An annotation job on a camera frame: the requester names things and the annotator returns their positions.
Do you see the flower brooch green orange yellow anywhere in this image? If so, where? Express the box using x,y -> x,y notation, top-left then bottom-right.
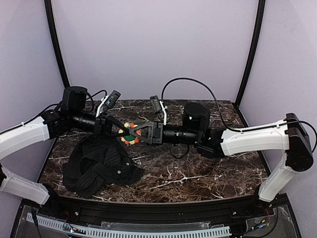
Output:
120,122 -> 140,145

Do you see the black pinstriped shirt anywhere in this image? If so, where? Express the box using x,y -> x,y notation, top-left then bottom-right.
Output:
62,135 -> 145,199

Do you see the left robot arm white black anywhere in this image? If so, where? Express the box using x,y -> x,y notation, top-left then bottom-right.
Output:
0,86 -> 129,205

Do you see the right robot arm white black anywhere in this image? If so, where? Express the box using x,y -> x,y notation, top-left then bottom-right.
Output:
129,102 -> 315,203

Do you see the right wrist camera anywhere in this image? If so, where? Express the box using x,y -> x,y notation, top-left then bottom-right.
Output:
150,95 -> 167,125

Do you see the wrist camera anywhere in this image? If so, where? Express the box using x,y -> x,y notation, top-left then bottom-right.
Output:
96,90 -> 121,117
150,95 -> 167,125

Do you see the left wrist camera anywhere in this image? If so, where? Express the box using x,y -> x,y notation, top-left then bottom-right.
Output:
96,90 -> 121,117

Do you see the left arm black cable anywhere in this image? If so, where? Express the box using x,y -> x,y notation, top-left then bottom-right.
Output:
14,89 -> 109,127

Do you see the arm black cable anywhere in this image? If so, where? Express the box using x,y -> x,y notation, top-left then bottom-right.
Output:
14,89 -> 109,127
161,77 -> 317,152

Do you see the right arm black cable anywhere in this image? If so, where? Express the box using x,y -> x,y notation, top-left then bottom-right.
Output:
161,77 -> 317,152

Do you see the white slotted cable duct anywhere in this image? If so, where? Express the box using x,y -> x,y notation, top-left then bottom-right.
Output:
36,215 -> 232,238

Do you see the left black frame post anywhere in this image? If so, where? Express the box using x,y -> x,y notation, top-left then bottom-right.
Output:
44,0 -> 70,88

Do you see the black frame post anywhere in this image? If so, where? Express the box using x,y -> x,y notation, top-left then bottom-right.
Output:
44,0 -> 70,88
234,0 -> 266,107

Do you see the right black frame post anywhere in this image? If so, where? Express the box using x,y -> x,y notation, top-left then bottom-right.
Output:
234,0 -> 266,107

